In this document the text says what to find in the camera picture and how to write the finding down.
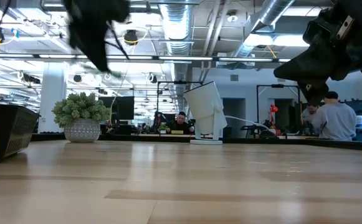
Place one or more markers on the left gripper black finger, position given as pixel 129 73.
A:
pixel 93 43

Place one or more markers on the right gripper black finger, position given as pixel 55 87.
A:
pixel 314 91
pixel 311 67

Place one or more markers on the person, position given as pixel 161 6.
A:
pixel 335 119
pixel 180 123
pixel 309 115

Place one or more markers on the red figure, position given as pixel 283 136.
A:
pixel 273 109

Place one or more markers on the white container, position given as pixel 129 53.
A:
pixel 359 122

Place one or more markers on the white column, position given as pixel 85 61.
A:
pixel 53 96

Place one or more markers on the black computer monitor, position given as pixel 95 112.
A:
pixel 124 107

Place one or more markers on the green potted plant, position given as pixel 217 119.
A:
pixel 81 130

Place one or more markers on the long light bar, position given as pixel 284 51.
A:
pixel 183 58

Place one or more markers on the round ceiling detector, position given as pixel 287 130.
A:
pixel 232 17

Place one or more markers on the small distant plant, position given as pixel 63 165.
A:
pixel 163 127

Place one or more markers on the white desk lamp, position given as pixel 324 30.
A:
pixel 205 109

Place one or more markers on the black mesh basket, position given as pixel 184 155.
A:
pixel 9 133

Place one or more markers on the black distant gantry frame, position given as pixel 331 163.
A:
pixel 277 86

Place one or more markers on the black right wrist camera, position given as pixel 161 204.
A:
pixel 321 28

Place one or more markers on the silver ventilation duct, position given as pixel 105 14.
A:
pixel 246 46
pixel 177 28

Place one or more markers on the grey wall vent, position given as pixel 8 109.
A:
pixel 234 77

